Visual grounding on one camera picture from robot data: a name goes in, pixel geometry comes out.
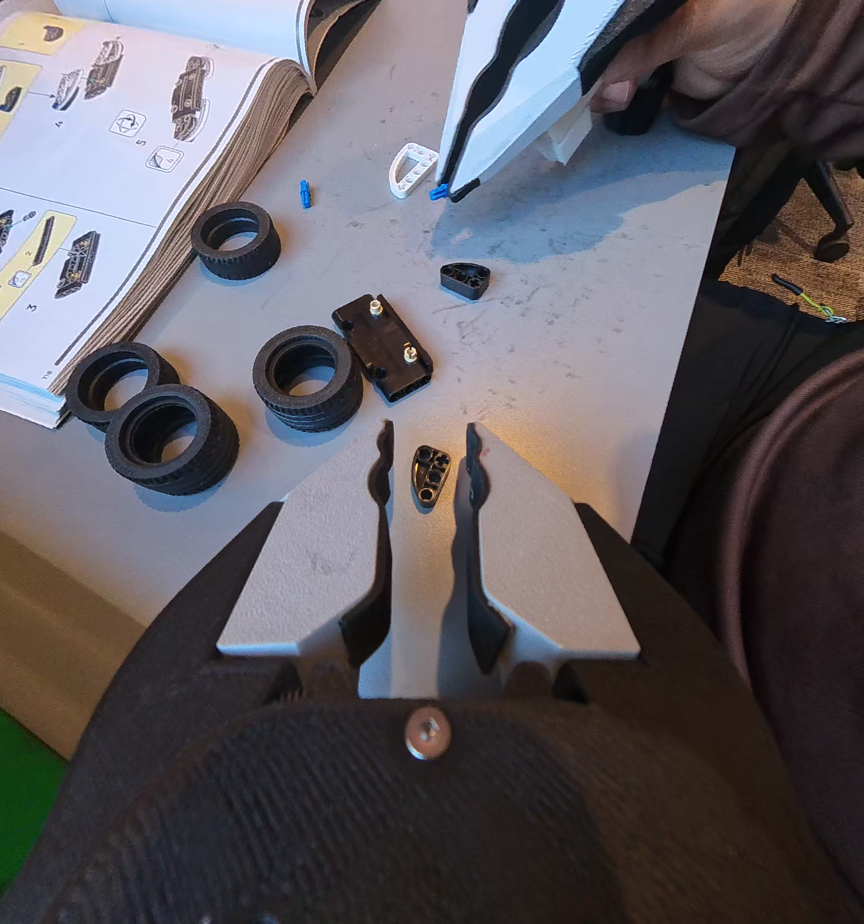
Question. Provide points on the green plastic bin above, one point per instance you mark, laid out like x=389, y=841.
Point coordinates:
x=6, y=808

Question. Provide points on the grey desk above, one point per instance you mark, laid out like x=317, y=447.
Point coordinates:
x=547, y=346

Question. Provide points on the white curved frame brick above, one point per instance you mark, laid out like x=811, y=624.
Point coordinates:
x=397, y=180

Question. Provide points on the black office chair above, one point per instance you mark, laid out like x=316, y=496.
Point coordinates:
x=832, y=216

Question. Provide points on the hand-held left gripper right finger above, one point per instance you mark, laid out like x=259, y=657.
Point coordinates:
x=547, y=570

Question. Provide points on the open instruction booklet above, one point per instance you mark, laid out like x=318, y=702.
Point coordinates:
x=114, y=180

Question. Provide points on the black brick plate assembly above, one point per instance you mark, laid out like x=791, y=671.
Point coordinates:
x=385, y=354

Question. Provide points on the black toy tyre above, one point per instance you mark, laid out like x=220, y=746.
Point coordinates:
x=212, y=465
x=342, y=408
x=78, y=401
x=266, y=260

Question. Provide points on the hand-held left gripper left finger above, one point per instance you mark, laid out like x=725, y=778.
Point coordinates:
x=309, y=570

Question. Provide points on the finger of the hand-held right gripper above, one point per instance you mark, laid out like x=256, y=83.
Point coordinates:
x=475, y=58
x=540, y=108

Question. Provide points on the person's black pants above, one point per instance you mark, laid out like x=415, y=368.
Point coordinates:
x=720, y=375

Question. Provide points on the person's right forearm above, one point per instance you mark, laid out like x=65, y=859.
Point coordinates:
x=836, y=65

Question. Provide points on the person's right hand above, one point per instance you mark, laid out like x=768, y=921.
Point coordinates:
x=720, y=43

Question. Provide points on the black triangular holed brick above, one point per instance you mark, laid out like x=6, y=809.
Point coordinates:
x=472, y=285
x=425, y=480

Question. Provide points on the person's brown shirt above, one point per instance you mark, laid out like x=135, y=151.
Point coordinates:
x=807, y=613

